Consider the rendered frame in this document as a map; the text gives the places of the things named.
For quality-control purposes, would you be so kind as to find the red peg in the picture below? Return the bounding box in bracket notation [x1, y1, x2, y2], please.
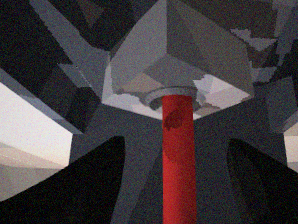
[162, 95, 197, 224]

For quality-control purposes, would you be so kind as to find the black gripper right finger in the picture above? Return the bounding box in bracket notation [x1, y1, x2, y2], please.
[226, 139, 298, 224]

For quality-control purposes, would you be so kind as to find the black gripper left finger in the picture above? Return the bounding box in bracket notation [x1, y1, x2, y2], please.
[0, 136, 125, 224]

